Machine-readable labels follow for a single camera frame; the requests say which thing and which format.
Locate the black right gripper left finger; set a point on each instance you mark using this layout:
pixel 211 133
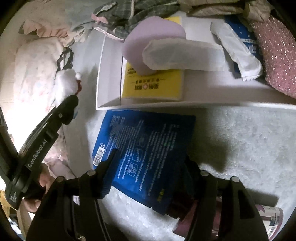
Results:
pixel 107 171

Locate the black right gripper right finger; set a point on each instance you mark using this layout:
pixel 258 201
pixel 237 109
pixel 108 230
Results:
pixel 188 183

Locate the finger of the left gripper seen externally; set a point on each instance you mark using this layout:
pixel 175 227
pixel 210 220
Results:
pixel 64 112

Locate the blue mask package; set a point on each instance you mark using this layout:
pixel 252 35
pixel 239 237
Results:
pixel 151 148

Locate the purple white cloth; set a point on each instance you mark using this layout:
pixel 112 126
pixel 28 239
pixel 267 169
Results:
pixel 272 218

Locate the yellow tissue pack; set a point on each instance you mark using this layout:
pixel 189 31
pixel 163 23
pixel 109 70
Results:
pixel 161 85

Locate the person's left hand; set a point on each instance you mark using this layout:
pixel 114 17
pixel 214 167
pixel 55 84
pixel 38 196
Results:
pixel 45 180

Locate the white fluffy pompom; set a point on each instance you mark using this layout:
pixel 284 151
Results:
pixel 67 82

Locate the black lace choker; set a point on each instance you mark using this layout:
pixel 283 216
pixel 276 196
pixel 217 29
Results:
pixel 65 61

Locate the pink floral pillow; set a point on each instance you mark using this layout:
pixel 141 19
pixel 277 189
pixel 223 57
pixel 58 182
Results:
pixel 31 92

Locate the pink ruffled garment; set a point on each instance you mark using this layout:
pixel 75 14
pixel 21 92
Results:
pixel 43 29

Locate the white shallow cardboard box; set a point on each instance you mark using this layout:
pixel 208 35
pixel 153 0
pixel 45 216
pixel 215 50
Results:
pixel 199 87

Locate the grey plaid garment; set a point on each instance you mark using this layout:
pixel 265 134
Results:
pixel 117 19

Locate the white wrapped pad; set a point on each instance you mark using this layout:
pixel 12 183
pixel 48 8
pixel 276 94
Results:
pixel 183 54
pixel 249 66

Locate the lilac heart-shaped sponge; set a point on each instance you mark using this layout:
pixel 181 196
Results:
pixel 152 28

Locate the pink glitter sponge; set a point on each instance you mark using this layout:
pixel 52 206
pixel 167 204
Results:
pixel 277 45

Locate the beige striped garment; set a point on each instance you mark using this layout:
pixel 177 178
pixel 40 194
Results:
pixel 258 10

